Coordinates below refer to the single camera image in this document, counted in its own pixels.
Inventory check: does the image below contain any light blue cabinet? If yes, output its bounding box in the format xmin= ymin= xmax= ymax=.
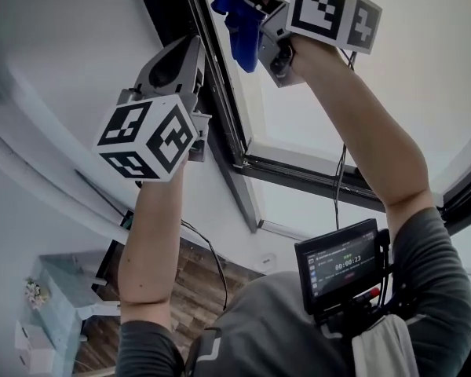
xmin=14 ymin=249 xmax=122 ymax=377

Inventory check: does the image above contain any person's right forearm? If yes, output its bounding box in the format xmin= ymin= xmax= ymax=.
xmin=289 ymin=34 xmax=437 ymax=245

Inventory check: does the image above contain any white wall outlet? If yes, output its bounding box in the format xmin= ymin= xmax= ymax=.
xmin=257 ymin=251 xmax=277 ymax=271

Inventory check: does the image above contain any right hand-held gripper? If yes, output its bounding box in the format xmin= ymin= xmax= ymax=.
xmin=227 ymin=0 xmax=384 ymax=89

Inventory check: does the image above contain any white towel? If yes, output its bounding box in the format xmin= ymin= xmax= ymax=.
xmin=351 ymin=313 xmax=420 ymax=377

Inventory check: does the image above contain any person's left forearm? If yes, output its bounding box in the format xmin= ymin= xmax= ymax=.
xmin=116 ymin=153 xmax=190 ymax=318

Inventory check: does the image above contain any small flower bunch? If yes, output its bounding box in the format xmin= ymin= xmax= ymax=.
xmin=24 ymin=276 xmax=51 ymax=310

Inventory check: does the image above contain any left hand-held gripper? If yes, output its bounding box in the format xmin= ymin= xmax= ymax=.
xmin=92 ymin=34 xmax=214 ymax=184

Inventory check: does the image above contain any black chest-mounted monitor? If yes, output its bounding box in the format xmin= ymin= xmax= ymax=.
xmin=293 ymin=218 xmax=393 ymax=317

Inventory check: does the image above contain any blue cleaning cloth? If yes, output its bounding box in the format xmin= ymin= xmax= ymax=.
xmin=210 ymin=0 xmax=280 ymax=74

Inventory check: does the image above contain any black window frame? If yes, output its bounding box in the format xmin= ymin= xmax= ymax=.
xmin=132 ymin=0 xmax=471 ymax=236

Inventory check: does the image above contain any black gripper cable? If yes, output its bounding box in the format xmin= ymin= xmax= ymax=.
xmin=332 ymin=49 xmax=358 ymax=231
xmin=179 ymin=218 xmax=229 ymax=313

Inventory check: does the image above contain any person's grey shirt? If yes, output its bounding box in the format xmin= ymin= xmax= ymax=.
xmin=116 ymin=206 xmax=471 ymax=377

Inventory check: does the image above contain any white insulated pipe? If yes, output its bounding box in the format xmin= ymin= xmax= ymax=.
xmin=0 ymin=60 xmax=103 ymax=196
xmin=0 ymin=118 xmax=131 ymax=247

